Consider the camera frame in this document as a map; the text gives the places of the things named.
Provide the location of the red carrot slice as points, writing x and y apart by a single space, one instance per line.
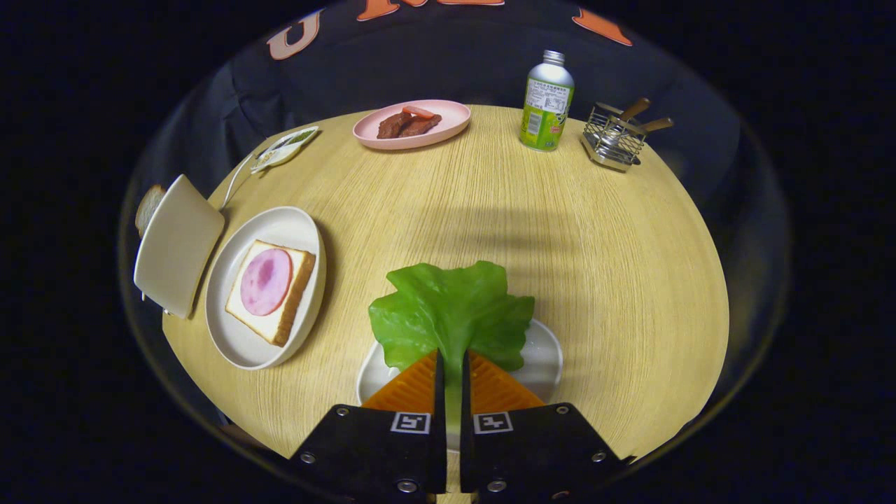
418 111

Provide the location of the pink plate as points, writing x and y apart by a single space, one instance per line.
451 115

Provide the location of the silver bottle with green label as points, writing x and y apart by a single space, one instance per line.
546 105

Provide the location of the brown meat slices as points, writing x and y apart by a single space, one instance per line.
402 126

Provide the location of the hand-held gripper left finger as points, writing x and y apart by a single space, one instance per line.
439 448

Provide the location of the white bread slice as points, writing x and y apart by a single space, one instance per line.
273 323

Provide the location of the green lettuce leaf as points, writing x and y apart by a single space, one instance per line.
448 301

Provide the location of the round white plate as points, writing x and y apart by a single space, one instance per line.
280 224

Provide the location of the small oval white plate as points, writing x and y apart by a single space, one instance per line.
542 357

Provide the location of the toasted brown bread slice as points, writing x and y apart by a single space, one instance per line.
147 210

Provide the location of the white divided dish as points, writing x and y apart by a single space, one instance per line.
280 150

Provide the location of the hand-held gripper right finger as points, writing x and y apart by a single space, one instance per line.
465 455

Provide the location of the pink ham slice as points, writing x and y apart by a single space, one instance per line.
266 280

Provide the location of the black backdrop cloth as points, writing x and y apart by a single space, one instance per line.
455 56

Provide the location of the white toaster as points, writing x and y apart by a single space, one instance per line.
178 245

